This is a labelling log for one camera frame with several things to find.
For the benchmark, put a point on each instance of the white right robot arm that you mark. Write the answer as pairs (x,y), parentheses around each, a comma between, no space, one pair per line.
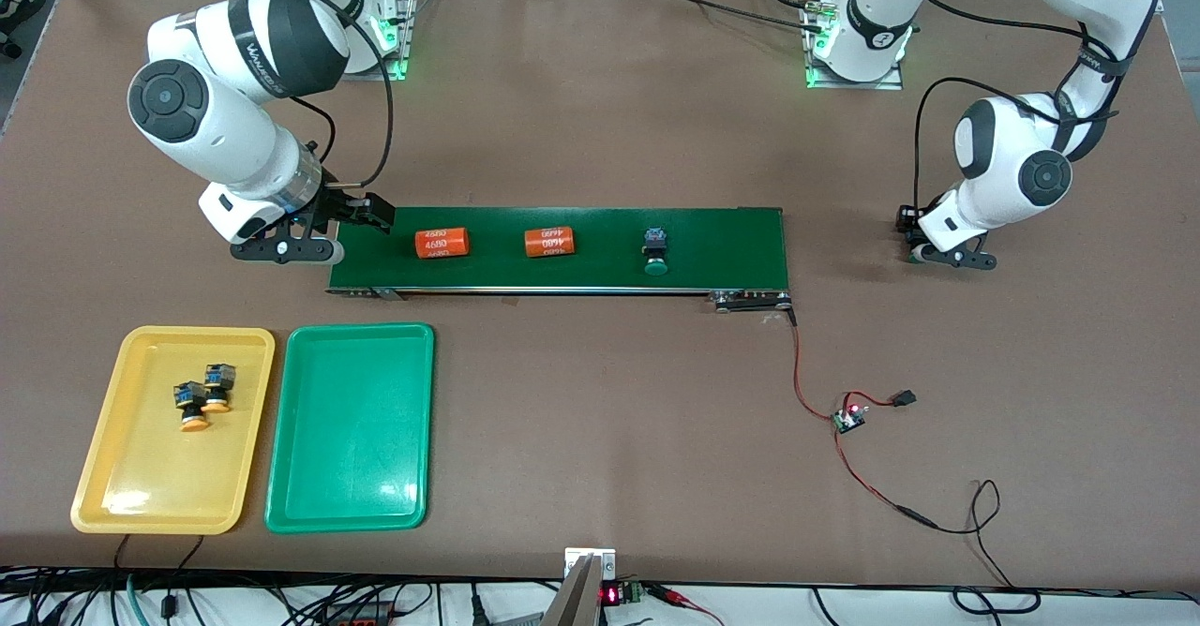
(216,120)

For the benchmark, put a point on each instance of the green plastic tray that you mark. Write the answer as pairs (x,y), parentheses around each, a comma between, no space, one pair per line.
(352,429)

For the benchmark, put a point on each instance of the red black lead with jack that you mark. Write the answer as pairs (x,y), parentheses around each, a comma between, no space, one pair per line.
(919,517)

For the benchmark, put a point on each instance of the yellow mushroom push button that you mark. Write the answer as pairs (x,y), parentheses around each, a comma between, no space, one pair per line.
(195,424)
(217,406)

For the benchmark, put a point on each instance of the red connector block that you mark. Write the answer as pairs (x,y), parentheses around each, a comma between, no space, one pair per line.
(356,618)

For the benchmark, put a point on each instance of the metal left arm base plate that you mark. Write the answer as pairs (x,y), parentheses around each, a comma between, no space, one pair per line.
(858,85)

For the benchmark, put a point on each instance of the yellow plastic tray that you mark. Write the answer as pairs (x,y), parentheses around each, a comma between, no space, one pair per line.
(169,476)

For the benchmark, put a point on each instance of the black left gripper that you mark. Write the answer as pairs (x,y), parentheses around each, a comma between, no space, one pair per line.
(907,220)

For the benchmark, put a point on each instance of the green conveyor belt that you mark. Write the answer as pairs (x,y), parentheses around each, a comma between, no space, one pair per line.
(750,251)

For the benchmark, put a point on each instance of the red alligator clip lead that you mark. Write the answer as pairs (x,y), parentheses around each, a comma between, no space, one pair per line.
(670,595)

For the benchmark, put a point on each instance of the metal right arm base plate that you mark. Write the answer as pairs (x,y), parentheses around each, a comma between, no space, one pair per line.
(405,45)

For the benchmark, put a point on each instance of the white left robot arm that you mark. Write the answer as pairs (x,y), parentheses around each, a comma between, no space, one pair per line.
(1012,167)

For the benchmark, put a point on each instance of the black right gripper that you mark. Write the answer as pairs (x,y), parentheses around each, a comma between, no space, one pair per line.
(339,205)

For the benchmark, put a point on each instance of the grey metal camera mount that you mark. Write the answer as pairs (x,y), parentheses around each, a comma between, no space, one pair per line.
(577,598)

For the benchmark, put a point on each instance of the orange 4680 battery cylinder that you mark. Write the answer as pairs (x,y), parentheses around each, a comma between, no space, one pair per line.
(442,243)
(549,242)

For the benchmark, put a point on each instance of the black connector with red lead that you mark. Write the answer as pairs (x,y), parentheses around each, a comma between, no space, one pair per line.
(905,398)

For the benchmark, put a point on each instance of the small black circuit board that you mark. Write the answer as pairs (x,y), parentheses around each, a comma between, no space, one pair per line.
(850,418)

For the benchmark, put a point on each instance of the red LED display module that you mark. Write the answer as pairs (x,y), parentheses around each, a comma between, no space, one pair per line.
(609,594)

